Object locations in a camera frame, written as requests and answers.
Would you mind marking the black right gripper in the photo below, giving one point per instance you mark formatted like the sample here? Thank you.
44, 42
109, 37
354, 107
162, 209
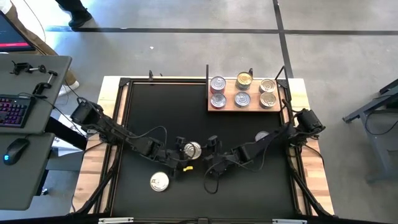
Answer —
222, 161

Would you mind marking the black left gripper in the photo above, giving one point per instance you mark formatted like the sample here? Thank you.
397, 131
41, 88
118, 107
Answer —
175, 159

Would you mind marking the blue label can gold lid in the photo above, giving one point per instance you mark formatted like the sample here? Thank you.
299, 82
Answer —
244, 80
268, 99
192, 150

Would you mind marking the red white blue label can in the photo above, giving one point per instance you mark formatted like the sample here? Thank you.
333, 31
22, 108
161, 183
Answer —
267, 85
159, 181

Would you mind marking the green label can silver lid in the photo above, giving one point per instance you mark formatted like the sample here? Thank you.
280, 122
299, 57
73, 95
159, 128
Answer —
261, 135
242, 99

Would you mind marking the red label can silver lid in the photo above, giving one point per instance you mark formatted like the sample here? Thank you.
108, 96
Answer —
218, 100
217, 84

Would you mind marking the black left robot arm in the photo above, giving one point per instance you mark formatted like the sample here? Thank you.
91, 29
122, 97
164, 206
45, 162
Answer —
118, 133

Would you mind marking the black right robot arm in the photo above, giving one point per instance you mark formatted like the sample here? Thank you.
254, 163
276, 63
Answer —
267, 143

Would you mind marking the wooden shelf board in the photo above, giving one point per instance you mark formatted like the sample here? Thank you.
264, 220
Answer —
230, 107

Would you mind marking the yellow tag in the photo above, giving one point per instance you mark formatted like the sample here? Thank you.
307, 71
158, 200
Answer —
188, 168

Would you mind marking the black table mat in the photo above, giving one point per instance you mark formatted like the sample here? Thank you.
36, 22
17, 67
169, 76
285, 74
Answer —
192, 102

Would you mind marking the black desk leg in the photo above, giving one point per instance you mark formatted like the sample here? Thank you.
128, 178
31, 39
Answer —
66, 132

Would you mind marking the white sheet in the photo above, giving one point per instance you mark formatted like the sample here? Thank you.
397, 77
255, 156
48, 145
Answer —
63, 147

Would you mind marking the dark metal stand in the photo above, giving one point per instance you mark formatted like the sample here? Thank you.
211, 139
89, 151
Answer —
360, 113

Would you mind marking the black desk clamp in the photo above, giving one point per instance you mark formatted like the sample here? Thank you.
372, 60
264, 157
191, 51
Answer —
46, 81
29, 67

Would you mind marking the grey desk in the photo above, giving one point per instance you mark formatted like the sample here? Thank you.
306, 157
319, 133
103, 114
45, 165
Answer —
18, 186

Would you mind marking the black computer mouse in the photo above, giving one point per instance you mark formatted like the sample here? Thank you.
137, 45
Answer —
14, 152

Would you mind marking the backlit black keyboard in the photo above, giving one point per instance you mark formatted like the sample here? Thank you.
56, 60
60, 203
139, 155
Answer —
14, 110

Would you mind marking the person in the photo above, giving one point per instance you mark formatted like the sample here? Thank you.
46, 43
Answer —
77, 15
43, 46

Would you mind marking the black computer monitor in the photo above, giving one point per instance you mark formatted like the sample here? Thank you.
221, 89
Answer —
12, 34

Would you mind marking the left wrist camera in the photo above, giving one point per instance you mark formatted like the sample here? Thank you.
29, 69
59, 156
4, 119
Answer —
180, 142

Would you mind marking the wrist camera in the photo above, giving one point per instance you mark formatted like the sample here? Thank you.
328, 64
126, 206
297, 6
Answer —
180, 142
213, 141

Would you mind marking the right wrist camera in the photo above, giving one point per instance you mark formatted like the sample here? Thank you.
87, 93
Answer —
213, 141

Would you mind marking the black metal rig frame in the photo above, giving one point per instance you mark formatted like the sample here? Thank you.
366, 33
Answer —
168, 81

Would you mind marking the white metal bracket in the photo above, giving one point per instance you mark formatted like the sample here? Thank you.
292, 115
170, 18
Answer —
115, 220
289, 221

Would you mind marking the black metal shelf frame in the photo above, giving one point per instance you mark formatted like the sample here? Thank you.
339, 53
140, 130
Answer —
207, 74

